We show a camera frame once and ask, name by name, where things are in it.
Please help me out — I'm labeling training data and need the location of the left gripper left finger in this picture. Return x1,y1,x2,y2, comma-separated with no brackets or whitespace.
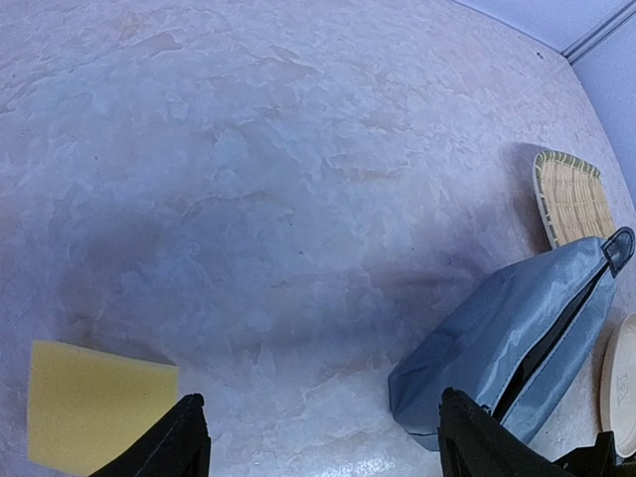
90,394,212,477

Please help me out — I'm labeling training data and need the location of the yellow sponge block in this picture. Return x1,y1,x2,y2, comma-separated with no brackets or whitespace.
27,340,179,476

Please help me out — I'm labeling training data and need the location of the woven bamboo tray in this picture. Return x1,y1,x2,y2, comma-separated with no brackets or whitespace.
533,150,616,248

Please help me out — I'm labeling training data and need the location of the beige round plate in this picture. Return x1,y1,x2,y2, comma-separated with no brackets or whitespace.
599,314,635,458

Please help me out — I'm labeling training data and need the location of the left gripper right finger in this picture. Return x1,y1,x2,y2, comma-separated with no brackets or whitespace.
437,388,570,477

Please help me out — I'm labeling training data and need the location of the grey zip pouch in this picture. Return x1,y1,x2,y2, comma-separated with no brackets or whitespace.
389,227,635,451

